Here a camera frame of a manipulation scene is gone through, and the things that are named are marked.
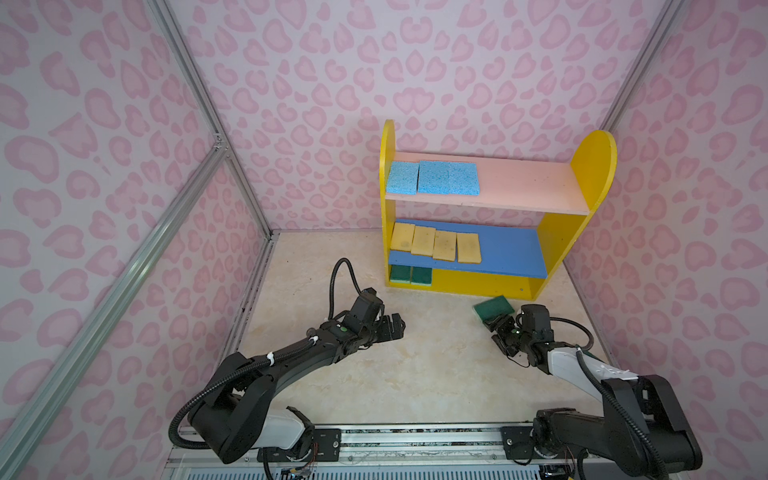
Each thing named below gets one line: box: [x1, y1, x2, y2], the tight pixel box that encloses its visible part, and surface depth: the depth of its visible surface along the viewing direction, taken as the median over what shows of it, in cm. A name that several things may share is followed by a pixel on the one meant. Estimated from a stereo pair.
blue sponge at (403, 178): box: [386, 161, 420, 195], surface depth 76 cm
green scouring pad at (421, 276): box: [411, 266, 432, 287], surface depth 106 cm
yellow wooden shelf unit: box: [380, 119, 617, 301], surface depth 95 cm
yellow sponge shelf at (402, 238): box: [390, 222, 415, 252], surface depth 98 cm
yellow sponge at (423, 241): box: [410, 225, 436, 257], surface depth 97 cm
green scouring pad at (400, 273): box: [390, 264, 411, 283], surface depth 105 cm
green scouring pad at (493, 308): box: [472, 295, 515, 323], surface depth 99 cm
